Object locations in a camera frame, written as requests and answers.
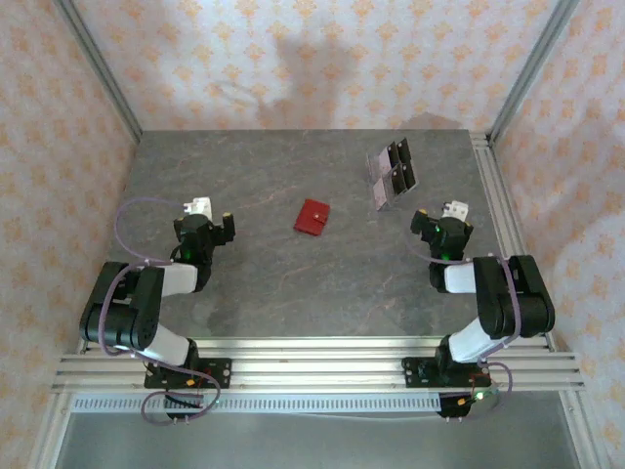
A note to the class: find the red leather card holder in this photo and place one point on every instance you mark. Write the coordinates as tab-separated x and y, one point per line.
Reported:
312	218

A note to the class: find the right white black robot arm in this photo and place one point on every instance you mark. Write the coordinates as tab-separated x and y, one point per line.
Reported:
517	303

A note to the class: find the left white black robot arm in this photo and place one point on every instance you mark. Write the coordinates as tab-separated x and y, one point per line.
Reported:
122	312

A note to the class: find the clear acrylic card stand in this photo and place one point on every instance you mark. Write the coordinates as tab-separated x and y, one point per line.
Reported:
386	195

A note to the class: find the black card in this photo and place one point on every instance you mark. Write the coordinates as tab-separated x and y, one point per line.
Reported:
396	178
410	176
392	150
404	148

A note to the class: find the black left controller clamp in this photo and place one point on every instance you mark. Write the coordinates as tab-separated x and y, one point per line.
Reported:
183	401

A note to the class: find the black controller clamp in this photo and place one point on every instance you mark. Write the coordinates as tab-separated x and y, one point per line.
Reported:
454	405
183	401

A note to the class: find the black right controller clamp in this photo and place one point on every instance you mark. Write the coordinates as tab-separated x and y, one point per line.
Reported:
454	405

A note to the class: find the orange patterned white cloth backdrop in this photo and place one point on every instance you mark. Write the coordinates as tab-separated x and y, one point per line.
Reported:
312	49

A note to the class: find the grey metal panel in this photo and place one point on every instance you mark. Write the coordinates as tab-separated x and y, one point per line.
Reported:
317	444

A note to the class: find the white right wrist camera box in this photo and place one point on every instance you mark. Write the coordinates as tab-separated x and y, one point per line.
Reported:
456	210

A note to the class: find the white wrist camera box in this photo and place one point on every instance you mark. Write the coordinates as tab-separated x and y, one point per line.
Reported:
456	210
199	207

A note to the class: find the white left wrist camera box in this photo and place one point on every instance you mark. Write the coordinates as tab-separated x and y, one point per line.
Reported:
199	207

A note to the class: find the aluminium side rail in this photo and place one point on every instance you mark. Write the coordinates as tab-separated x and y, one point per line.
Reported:
495	195

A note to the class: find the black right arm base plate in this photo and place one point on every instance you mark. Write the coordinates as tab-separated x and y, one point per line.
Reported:
415	371

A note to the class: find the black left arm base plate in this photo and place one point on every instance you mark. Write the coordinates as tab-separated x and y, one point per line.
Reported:
220	373

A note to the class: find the wide aluminium mounting rail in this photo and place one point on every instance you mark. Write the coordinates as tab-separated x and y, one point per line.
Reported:
317	366

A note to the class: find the slanted aluminium frame post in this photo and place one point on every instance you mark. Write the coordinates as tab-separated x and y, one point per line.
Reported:
99	66
533	66

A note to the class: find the short aluminium frame leg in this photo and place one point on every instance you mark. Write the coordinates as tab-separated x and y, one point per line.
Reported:
49	439
581	435

